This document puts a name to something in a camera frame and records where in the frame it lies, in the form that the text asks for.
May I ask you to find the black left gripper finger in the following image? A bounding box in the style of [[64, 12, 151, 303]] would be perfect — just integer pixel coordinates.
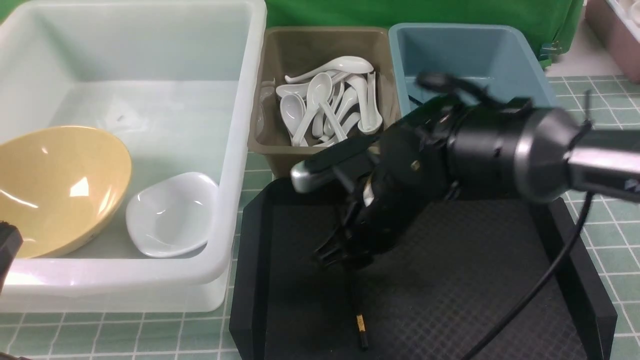
[[0, 222, 23, 292]]

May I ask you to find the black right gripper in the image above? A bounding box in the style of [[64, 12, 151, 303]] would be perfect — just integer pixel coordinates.
[[313, 170, 451, 271]]

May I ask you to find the yellow noodle bowl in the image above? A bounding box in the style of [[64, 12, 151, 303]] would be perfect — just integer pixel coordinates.
[[0, 126, 133, 259]]

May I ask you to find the small white dish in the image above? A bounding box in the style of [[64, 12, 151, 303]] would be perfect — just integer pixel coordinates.
[[125, 172, 219, 259]]

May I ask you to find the white ceramic soup spoon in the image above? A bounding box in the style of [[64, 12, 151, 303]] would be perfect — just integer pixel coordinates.
[[314, 101, 361, 148]]

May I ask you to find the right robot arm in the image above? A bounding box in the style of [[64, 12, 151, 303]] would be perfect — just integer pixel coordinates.
[[310, 95, 639, 268]]

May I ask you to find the black serving tray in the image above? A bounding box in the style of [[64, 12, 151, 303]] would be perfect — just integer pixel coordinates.
[[229, 171, 618, 360]]

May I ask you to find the white spoon right of pile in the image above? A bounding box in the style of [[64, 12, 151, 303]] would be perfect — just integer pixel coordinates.
[[358, 71, 383, 135]]

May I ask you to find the white spoon of pile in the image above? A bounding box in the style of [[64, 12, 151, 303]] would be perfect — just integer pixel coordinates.
[[279, 93, 306, 147], [358, 71, 383, 135], [285, 55, 374, 84], [291, 71, 333, 147]]

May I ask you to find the white spoon left of pile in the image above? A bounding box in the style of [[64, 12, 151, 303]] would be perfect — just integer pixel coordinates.
[[279, 93, 306, 147]]

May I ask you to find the white spoon centre of pile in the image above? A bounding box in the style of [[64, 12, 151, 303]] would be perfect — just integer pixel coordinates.
[[291, 71, 333, 147]]

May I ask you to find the white spoon top of pile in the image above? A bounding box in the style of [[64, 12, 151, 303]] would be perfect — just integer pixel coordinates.
[[285, 55, 374, 84]]

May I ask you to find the olive brown plastic bin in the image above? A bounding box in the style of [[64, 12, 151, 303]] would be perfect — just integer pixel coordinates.
[[247, 26, 402, 178]]

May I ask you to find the large white plastic tub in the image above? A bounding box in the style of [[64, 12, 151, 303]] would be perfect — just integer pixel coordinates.
[[1, 0, 267, 313]]

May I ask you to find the blue plastic bin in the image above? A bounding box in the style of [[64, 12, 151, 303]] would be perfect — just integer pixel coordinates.
[[388, 23, 558, 117]]

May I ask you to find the green cloth backdrop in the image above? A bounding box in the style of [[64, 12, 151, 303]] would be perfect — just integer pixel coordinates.
[[265, 0, 585, 68]]

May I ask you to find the pink bin at corner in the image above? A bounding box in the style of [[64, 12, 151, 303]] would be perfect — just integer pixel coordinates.
[[584, 0, 640, 84]]

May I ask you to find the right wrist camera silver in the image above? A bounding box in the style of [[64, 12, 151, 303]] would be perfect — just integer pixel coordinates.
[[290, 134, 383, 195]]

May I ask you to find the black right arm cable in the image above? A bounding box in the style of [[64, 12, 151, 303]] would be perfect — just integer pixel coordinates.
[[415, 72, 596, 360]]

